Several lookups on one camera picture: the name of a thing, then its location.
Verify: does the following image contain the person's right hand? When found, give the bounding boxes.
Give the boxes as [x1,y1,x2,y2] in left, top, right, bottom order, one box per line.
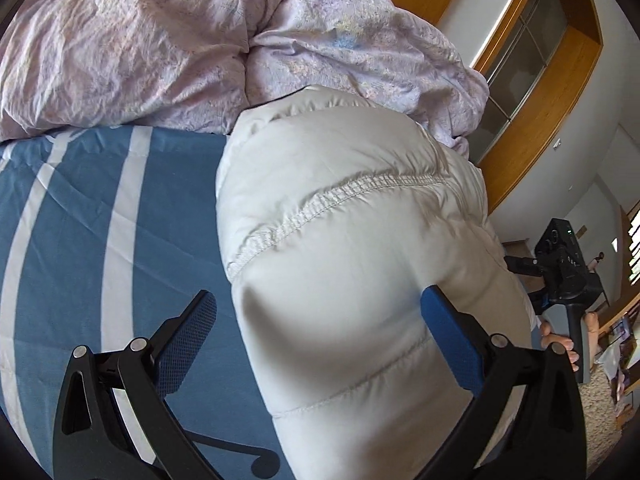
[539,312,600,372]

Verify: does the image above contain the white puffer down jacket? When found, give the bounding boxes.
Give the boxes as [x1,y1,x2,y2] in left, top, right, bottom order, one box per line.
[216,87,533,479]

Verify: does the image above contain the blue white striped bedsheet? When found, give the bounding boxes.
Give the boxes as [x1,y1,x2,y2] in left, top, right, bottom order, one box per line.
[1,126,292,479]

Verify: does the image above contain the lilac crumpled duvet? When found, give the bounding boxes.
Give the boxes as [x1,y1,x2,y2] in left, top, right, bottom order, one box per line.
[1,0,489,153]

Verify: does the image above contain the glass panel door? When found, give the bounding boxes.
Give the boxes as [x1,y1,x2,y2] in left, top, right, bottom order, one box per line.
[468,0,567,164]

